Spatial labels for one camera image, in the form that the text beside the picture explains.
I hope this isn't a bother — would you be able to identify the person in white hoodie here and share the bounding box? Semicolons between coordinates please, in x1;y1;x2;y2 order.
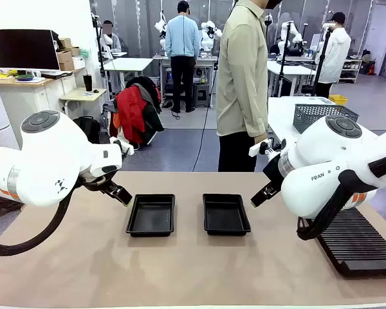
315;12;352;99

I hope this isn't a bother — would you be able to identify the red jacket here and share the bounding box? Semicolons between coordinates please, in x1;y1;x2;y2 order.
115;85;148;145

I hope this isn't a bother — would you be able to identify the person in beige shirt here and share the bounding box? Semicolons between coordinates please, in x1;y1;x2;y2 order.
215;0;282;173

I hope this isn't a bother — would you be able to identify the grey step stool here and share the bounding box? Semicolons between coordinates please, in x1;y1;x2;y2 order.
194;82;212;108

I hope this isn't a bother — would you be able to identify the person's right forearm beige sleeve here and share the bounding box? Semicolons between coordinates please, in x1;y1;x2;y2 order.
241;89;268;138

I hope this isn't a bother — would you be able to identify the seated person grey top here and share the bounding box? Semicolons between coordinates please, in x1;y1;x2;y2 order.
101;19;122;54

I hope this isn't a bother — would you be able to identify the grey mesh basket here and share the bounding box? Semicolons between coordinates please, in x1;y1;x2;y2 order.
292;103;360;135

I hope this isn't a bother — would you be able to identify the chair with red jacket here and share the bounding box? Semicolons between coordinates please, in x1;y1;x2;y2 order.
125;76;165;133

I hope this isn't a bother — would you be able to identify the black ESD tray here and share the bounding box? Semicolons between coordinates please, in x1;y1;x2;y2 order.
202;192;252;237
125;193;176;238

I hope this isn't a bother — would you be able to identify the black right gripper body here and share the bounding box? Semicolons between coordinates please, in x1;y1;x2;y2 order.
262;153;289;194

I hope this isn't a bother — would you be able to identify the white workbench with shelves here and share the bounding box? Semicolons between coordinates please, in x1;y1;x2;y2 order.
152;53;219;107

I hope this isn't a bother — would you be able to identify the white cylindrical air purifier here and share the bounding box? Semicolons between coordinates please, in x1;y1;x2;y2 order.
0;84;20;151

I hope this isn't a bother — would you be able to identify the small beige desk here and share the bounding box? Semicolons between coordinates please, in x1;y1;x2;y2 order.
58;87;107;118

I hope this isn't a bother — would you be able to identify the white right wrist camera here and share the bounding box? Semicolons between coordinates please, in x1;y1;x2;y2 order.
249;138;273;158

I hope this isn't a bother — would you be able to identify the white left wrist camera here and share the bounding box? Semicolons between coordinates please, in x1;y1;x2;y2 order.
109;136;135;156

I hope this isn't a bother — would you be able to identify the pale storage shelf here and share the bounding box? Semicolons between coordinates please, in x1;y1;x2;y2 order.
339;57;363;84

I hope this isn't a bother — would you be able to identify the pale purple door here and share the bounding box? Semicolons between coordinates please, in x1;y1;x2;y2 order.
363;2;386;77

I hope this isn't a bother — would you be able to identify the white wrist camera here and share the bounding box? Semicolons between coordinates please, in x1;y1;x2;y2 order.
109;136;135;156
249;138;273;158

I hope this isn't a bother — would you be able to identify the yellow bin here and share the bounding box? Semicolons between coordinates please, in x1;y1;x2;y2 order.
327;94;348;106

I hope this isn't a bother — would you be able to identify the right arm black cable bundle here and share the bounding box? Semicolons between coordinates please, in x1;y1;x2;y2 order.
297;159;386;241

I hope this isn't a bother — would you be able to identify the white side table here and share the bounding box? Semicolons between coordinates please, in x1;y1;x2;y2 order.
268;95;338;152

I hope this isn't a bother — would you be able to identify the black slotted board rack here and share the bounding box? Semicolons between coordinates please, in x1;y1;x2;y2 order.
297;207;386;277

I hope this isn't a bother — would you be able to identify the black computer monitor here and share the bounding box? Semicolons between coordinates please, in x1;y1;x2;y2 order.
0;29;61;72

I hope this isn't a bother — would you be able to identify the white workshop table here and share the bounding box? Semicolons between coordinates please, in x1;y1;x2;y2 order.
266;60;318;97
102;57;154;94

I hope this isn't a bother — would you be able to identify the black backpack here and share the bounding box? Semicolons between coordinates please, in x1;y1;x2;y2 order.
73;115;101;144

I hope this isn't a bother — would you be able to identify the person in blue sweater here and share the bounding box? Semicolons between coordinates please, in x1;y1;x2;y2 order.
165;0;201;113

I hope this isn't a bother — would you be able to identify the black camera tripod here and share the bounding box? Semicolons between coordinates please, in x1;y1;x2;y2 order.
91;12;109;78
311;27;334;97
278;22;292;97

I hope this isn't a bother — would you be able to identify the white cabinet wooden top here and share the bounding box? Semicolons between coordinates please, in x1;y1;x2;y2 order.
0;67;86;129

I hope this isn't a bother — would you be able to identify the black keyboard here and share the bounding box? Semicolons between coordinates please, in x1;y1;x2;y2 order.
40;70;73;79

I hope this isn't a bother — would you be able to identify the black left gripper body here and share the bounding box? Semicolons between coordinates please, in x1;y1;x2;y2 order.
78;169;118;195

